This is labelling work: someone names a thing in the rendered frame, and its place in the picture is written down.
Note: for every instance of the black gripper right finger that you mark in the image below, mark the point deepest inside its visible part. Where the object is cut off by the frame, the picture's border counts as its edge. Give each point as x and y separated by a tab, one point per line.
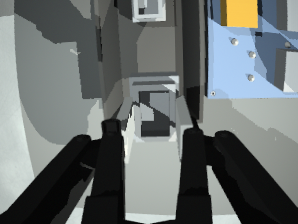
252	192

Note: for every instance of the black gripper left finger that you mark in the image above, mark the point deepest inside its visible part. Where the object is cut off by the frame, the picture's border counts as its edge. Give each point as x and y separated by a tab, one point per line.
52	196

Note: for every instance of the yellow rectangular block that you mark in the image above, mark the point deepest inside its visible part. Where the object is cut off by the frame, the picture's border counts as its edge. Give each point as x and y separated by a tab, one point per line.
239	13

